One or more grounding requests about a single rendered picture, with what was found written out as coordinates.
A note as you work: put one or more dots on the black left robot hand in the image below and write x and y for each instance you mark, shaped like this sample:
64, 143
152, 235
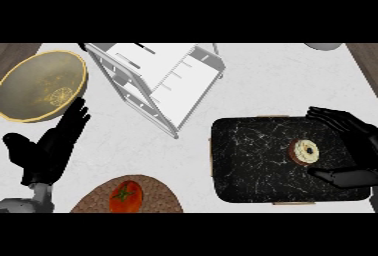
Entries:
51, 146

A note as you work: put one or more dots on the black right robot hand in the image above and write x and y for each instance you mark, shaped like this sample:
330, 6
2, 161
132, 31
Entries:
355, 140

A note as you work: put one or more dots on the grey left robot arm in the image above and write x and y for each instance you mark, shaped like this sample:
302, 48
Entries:
31, 200

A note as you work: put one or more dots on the black marble tray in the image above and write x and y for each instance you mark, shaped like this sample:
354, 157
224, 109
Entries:
280, 160

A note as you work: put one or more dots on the gold rimmed grey bowl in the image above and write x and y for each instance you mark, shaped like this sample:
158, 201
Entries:
38, 86

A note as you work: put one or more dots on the red tomato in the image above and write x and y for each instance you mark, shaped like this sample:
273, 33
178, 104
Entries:
125, 197

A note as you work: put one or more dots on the brown woven placemat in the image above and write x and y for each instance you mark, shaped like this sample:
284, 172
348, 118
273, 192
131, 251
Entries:
128, 196

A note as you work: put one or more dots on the pale grey round object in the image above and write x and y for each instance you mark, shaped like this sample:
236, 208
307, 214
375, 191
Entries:
321, 46

